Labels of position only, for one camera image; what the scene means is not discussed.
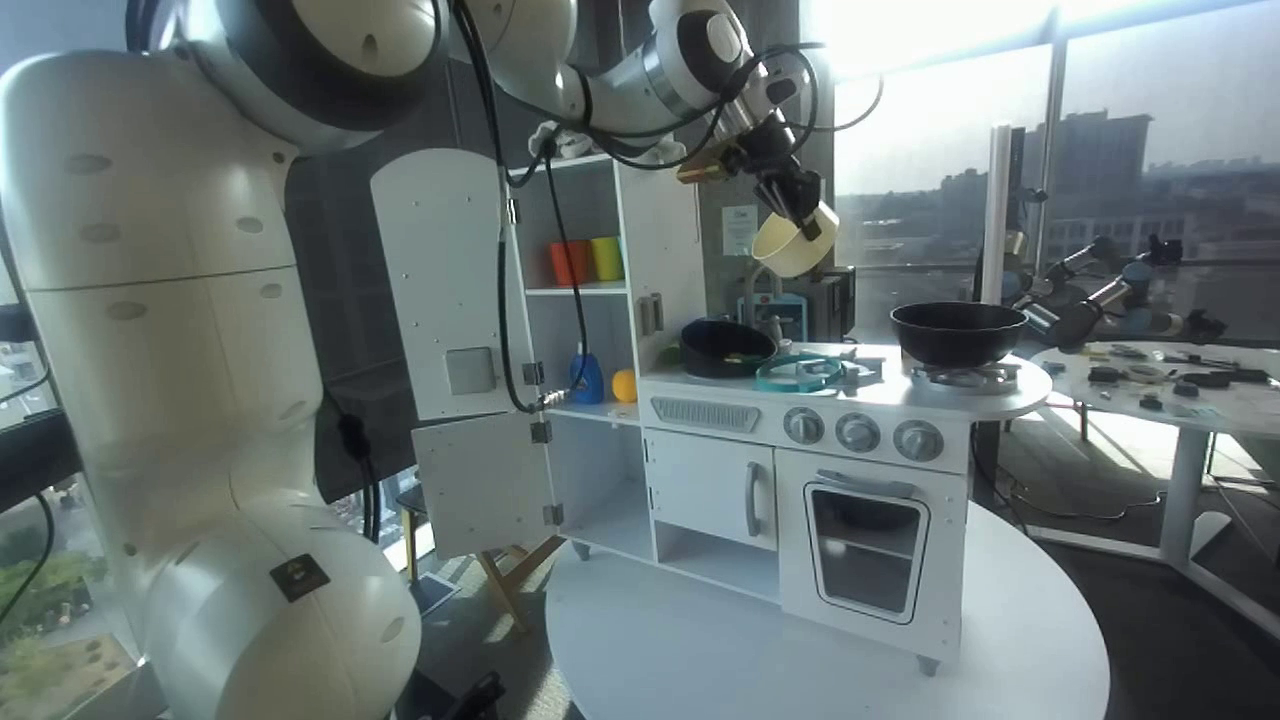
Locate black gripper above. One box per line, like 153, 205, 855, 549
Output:
743, 119, 830, 244

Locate white bowl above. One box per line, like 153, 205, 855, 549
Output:
747, 202, 843, 286

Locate teal toy burner plate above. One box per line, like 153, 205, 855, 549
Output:
754, 344, 887, 400

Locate black wok pan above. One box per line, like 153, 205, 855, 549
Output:
882, 297, 1035, 375

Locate yellow-green cup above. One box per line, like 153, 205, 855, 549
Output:
589, 231, 627, 289

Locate orange cup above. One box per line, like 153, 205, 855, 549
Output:
545, 237, 596, 292

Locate blue detergent bottle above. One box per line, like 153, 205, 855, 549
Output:
569, 350, 609, 407

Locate black desk microscope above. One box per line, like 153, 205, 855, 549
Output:
1019, 231, 1191, 353

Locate white toy kitchen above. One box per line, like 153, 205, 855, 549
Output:
503, 151, 1060, 682

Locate tall white cabinet door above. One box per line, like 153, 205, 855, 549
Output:
367, 146, 553, 429

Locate white background desk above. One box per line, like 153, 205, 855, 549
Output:
1035, 338, 1280, 643

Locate short white cabinet door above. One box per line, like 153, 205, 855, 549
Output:
413, 413, 562, 562

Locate round white table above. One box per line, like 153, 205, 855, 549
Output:
540, 496, 1114, 720

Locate wooden stand legs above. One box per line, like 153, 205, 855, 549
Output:
469, 533, 569, 629

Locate yellow wrist camera mount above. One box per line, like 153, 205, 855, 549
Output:
677, 151, 753, 192

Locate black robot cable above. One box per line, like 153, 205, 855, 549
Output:
317, 0, 887, 536

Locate black camera tripod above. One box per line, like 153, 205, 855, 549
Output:
0, 299, 84, 517

